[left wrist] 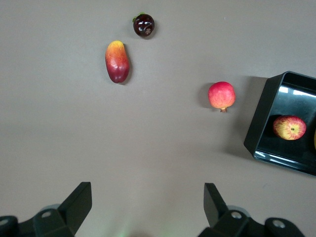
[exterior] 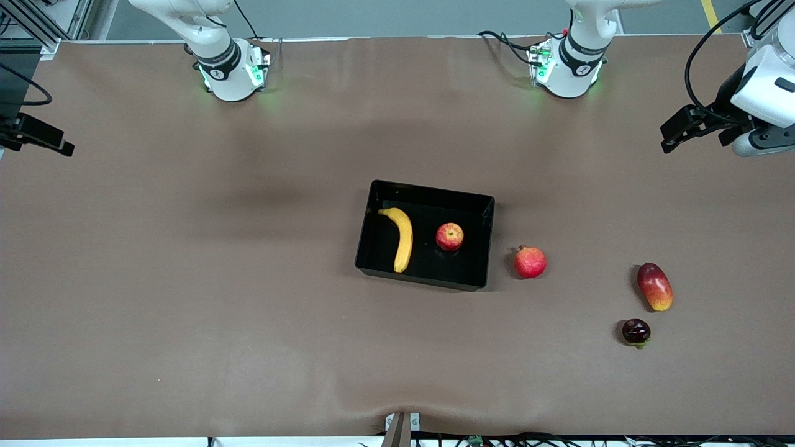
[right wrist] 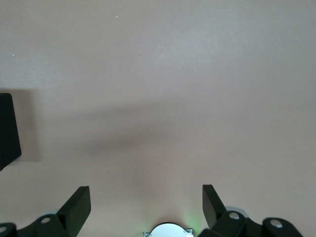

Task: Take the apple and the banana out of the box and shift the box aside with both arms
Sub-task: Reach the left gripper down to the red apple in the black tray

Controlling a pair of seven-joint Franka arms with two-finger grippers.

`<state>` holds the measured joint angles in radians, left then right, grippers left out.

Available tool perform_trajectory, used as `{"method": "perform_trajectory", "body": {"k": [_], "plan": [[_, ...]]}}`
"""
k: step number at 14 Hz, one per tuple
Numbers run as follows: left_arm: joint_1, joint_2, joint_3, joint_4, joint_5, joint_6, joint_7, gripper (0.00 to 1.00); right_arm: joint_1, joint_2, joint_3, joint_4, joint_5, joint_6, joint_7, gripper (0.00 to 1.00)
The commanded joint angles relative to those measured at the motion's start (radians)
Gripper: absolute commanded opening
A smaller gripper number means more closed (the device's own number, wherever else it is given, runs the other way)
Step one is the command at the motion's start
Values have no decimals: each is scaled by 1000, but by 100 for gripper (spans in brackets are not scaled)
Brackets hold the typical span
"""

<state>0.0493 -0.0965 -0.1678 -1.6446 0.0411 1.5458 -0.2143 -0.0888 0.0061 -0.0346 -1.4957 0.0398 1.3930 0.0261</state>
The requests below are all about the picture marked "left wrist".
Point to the red pomegranate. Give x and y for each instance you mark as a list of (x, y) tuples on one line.
[(221, 95)]

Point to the red yellow apple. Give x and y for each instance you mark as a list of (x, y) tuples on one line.
[(289, 127)]

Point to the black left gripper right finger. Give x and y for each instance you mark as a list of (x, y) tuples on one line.
[(217, 212)]

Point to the black plastic box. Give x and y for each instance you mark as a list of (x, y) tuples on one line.
[(261, 106)]

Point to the yellow banana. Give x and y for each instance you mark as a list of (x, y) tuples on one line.
[(315, 140)]

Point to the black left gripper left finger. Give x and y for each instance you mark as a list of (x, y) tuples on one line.
[(71, 209)]

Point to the brown table cloth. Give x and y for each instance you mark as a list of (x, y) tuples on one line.
[(61, 111)]

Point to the dark purple mangosteen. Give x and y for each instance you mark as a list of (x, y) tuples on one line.
[(144, 26)]

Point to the red yellow mango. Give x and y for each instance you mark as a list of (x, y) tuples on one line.
[(117, 61)]

